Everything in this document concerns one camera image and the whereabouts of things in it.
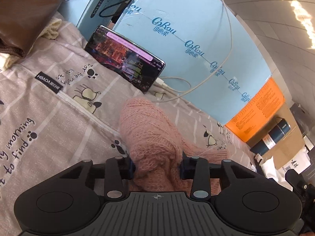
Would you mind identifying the pink knitted sweater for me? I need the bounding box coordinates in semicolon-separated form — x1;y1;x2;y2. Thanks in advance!
119;98;229;193

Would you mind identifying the white plastic bag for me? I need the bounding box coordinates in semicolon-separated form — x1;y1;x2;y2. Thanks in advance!
279;147;311;175

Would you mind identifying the white cloth garment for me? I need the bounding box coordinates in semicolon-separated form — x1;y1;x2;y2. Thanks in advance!
259;157;293;191

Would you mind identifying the brown cardboard box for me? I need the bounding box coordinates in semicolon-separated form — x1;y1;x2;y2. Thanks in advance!
247;104;305;169

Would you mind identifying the dark blue thermos bottle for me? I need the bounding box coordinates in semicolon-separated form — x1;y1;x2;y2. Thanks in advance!
250;118;290;156

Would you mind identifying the orange printed envelope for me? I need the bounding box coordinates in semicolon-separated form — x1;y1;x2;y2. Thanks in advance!
226;78;285;142

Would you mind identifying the large light blue box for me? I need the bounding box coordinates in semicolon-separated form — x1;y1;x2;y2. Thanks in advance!
114;0;271;124

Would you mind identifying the smartphone with lit screen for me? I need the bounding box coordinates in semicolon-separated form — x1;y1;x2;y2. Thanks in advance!
84;25;166;93

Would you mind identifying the brown leather bag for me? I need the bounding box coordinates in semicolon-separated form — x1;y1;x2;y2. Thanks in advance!
1;0;63;58

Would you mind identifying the white charging cable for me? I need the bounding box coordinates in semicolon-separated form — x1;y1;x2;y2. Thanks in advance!
147;0;233;103

